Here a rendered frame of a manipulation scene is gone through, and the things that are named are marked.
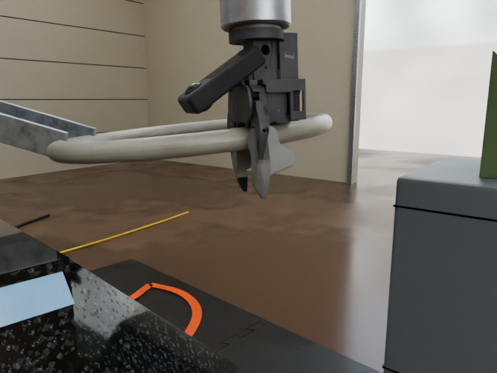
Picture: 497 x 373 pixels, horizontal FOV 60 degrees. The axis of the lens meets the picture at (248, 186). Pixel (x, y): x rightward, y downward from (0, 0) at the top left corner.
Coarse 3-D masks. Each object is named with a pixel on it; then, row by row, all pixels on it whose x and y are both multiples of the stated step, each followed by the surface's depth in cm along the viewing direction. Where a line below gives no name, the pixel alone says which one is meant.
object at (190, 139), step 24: (216, 120) 100; (312, 120) 63; (72, 144) 59; (96, 144) 57; (120, 144) 55; (144, 144) 54; (168, 144) 54; (192, 144) 54; (216, 144) 54; (240, 144) 56
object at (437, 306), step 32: (448, 160) 109; (480, 160) 109; (416, 192) 84; (448, 192) 81; (480, 192) 78; (416, 224) 85; (448, 224) 82; (480, 224) 78; (416, 256) 86; (448, 256) 83; (480, 256) 79; (416, 288) 87; (448, 288) 84; (480, 288) 80; (416, 320) 89; (448, 320) 85; (480, 320) 81; (416, 352) 90; (448, 352) 86; (480, 352) 82
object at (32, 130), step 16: (0, 112) 75; (16, 112) 86; (32, 112) 86; (0, 128) 75; (16, 128) 75; (32, 128) 75; (48, 128) 74; (64, 128) 85; (80, 128) 85; (96, 128) 86; (16, 144) 75; (32, 144) 75; (48, 144) 75
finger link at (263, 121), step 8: (256, 104) 52; (256, 112) 52; (264, 112) 53; (256, 120) 53; (264, 120) 52; (256, 128) 53; (264, 128) 53; (256, 136) 53; (264, 136) 52; (264, 144) 53; (264, 152) 53
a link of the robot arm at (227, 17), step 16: (224, 0) 52; (240, 0) 51; (256, 0) 50; (272, 0) 51; (288, 0) 53; (224, 16) 53; (240, 16) 51; (256, 16) 51; (272, 16) 51; (288, 16) 53
